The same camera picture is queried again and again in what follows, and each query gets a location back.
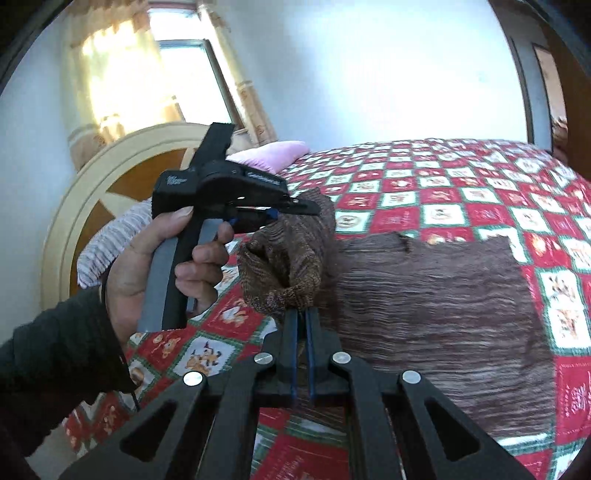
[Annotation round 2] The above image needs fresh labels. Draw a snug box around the cream and wooden headboard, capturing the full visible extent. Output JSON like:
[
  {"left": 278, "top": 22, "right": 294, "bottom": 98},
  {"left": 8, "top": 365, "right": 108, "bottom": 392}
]
[{"left": 41, "top": 122, "right": 241, "bottom": 301}]

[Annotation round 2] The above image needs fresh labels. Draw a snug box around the wooden door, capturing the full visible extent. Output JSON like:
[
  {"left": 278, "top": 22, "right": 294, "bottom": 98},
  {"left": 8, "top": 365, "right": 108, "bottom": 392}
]
[{"left": 489, "top": 0, "right": 591, "bottom": 185}]

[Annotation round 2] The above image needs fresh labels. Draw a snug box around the brown knitted sweater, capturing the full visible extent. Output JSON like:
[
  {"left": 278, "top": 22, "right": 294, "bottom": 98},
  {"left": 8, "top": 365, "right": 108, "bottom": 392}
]
[{"left": 238, "top": 187, "right": 557, "bottom": 450}]

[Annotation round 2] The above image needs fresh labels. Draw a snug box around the person's left hand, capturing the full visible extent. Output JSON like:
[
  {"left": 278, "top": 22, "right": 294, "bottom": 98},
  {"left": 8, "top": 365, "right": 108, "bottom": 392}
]
[{"left": 105, "top": 206, "right": 236, "bottom": 344}]

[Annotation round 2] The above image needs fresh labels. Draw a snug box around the patterned yellow curtain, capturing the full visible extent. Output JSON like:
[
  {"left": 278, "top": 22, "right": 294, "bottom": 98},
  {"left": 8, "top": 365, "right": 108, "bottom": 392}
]
[
  {"left": 198, "top": 2, "right": 278, "bottom": 144},
  {"left": 62, "top": 9, "right": 185, "bottom": 171}
]

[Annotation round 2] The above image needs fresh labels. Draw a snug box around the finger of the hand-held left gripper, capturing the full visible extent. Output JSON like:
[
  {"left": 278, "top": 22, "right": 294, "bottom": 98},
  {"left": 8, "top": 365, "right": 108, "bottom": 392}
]
[
  {"left": 240, "top": 194, "right": 320, "bottom": 217},
  {"left": 228, "top": 209, "right": 280, "bottom": 234}
]

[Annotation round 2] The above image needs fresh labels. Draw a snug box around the red checkered printed bed cover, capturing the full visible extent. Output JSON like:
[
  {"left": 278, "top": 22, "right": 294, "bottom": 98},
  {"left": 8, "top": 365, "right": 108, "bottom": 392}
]
[{"left": 62, "top": 137, "right": 591, "bottom": 480}]

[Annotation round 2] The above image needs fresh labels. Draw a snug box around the window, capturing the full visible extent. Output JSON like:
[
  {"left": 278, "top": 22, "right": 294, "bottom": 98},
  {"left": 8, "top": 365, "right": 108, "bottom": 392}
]
[{"left": 148, "top": 9, "right": 245, "bottom": 130}]

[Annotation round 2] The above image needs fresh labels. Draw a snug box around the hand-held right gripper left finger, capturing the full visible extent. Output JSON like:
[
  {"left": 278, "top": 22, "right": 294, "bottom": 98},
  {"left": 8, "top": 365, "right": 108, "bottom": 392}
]
[{"left": 60, "top": 309, "right": 301, "bottom": 480}]

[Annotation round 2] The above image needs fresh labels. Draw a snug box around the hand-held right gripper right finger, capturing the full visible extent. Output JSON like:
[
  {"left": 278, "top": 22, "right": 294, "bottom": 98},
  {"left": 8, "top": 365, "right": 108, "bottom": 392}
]
[{"left": 305, "top": 307, "right": 536, "bottom": 480}]

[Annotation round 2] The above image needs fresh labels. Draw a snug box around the pink pillow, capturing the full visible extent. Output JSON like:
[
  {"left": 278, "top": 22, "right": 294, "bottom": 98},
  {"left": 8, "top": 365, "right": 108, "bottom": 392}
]
[{"left": 226, "top": 141, "right": 310, "bottom": 172}]

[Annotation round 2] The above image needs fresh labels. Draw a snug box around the grey knitted blanket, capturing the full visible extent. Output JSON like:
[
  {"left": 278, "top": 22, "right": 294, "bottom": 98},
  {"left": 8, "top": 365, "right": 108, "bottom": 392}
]
[{"left": 76, "top": 198, "right": 155, "bottom": 289}]

